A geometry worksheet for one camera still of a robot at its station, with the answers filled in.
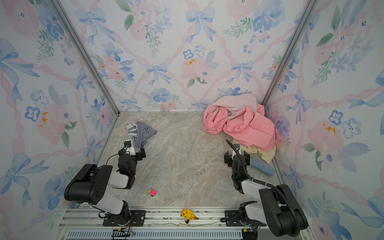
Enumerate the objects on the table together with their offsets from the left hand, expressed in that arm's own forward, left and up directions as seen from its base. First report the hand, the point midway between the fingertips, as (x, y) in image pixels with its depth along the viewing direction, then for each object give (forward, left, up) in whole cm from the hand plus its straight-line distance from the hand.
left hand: (134, 144), depth 90 cm
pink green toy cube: (-25, -14, -8) cm, 30 cm away
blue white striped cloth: (+12, -1, -4) cm, 12 cm away
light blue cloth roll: (-11, -76, -6) cm, 77 cm away
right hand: (-3, -62, -2) cm, 62 cm away
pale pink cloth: (+32, -65, +4) cm, 73 cm away
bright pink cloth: (+11, -71, +3) cm, 72 cm away
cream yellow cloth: (-2, -82, -7) cm, 83 cm away
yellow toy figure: (-36, -34, -6) cm, 50 cm away
